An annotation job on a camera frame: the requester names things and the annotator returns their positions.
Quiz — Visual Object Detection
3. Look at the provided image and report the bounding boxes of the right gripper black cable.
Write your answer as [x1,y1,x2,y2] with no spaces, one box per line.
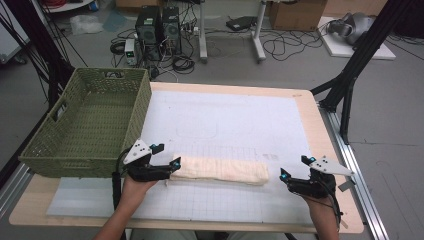
[316,179,344,232]

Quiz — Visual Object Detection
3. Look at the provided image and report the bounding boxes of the open brown cardboard box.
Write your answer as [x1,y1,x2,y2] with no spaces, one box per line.
[269,0,328,32]

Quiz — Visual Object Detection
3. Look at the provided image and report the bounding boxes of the black flat device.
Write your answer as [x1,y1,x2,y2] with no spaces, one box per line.
[225,15,258,32]

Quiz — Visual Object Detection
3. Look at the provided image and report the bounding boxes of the white bench power supply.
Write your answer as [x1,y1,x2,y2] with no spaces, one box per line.
[124,38,139,66]

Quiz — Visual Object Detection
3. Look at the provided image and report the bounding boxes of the white metal desk frame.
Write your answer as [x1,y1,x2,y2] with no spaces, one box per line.
[198,0,268,64]

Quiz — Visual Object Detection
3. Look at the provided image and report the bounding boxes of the coiled black cable bundle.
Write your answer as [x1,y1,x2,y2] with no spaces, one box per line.
[172,54,196,75]

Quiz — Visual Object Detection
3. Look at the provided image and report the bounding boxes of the black computer tower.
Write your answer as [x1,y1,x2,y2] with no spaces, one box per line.
[161,6,183,56]
[134,6,163,62]

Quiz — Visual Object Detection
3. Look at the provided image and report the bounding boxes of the green woven basket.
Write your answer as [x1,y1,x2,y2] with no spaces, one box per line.
[18,67,153,179]

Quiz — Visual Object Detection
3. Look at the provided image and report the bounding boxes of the person's left hand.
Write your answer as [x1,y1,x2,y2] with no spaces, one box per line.
[121,176,158,204]

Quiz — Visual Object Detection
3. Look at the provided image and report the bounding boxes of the large beige cardboard box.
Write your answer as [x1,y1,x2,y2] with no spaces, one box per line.
[323,0,389,17]

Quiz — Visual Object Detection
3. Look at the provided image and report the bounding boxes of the grey tape piece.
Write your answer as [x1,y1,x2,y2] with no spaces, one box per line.
[337,180,357,193]

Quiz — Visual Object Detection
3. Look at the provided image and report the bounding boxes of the white round table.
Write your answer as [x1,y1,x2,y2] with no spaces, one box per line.
[39,0,98,14]

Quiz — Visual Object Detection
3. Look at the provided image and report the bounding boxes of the aluminium rail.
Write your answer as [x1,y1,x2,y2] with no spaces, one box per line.
[0,163,35,219]
[319,106,390,240]

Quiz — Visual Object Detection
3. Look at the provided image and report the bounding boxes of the black metal frame stand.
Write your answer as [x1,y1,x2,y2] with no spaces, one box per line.
[0,0,77,113]
[310,0,424,145]

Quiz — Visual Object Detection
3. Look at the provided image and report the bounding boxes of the grey headset device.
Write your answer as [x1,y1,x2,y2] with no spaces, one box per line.
[326,12,376,46]

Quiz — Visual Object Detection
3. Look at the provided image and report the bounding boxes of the grey white cabinet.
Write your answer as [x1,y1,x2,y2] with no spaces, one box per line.
[0,19,30,65]

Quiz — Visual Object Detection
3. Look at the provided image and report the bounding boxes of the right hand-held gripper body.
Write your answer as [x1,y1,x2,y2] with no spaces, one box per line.
[287,155,355,200]

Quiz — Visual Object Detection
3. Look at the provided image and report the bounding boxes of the person's right hand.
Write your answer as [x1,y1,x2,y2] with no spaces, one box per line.
[303,196,338,218]

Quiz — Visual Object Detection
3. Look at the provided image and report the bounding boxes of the white grid mat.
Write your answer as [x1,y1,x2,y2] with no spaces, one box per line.
[46,90,333,226]

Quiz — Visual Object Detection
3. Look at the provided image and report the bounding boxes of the cream patterned cloth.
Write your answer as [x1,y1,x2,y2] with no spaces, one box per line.
[165,154,270,187]

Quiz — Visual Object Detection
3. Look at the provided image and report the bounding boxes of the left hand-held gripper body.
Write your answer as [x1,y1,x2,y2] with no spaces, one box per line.
[122,138,174,183]

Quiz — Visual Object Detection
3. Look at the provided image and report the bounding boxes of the teal floor sheet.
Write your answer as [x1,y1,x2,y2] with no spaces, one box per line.
[102,9,128,33]

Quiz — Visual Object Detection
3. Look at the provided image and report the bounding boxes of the white floor board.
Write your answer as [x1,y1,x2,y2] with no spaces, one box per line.
[318,16,397,61]

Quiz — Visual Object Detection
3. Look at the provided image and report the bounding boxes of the person's grey trousers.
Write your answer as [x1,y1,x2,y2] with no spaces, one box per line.
[128,229,288,240]

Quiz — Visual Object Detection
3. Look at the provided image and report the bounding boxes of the clear plastic bag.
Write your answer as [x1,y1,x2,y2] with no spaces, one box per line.
[69,13,105,36]

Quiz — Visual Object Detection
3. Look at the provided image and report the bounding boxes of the black floor cables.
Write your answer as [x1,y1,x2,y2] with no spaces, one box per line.
[262,28,324,62]

